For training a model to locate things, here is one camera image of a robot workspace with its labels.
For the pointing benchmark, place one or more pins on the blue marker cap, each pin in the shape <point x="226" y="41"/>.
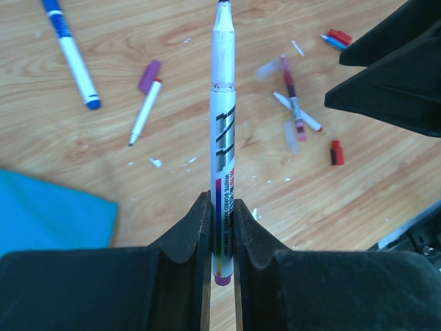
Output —
<point x="56" y="17"/>

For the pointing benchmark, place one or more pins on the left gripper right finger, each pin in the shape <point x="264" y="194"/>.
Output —
<point x="277" y="288"/>

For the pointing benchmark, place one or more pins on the thin white red-end pen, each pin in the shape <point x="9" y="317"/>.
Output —
<point x="146" y="108"/>

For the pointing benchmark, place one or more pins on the purple marker cap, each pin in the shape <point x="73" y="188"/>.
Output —
<point x="149" y="75"/>

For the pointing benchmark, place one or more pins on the blue gel pen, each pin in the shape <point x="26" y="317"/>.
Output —
<point x="334" y="43"/>

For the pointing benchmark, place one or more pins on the red pen cap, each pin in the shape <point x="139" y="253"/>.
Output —
<point x="340" y="36"/>

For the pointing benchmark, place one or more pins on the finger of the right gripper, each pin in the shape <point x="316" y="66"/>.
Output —
<point x="401" y="27"/>
<point x="402" y="89"/>

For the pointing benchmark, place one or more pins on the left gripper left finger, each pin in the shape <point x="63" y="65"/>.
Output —
<point x="162" y="286"/>

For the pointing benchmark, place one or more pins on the white blue deli marker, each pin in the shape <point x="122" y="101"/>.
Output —
<point x="80" y="73"/>

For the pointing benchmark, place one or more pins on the clear pen cap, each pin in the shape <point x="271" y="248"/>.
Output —
<point x="290" y="136"/>
<point x="268" y="69"/>

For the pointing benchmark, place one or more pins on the white pen red end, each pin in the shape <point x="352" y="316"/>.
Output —
<point x="293" y="105"/>

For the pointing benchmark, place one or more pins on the pink transparent gel pen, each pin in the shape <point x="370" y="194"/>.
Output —
<point x="289" y="82"/>

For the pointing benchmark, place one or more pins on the white whiteboard marker purple end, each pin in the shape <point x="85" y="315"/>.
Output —
<point x="222" y="112"/>

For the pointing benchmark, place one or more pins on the clear pen cap lower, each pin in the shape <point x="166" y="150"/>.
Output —
<point x="290" y="136"/>

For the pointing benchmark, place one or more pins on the red marker cap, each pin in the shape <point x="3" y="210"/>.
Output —
<point x="337" y="156"/>

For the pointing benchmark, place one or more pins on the teal cloth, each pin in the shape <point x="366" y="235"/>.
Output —
<point x="37" y="215"/>

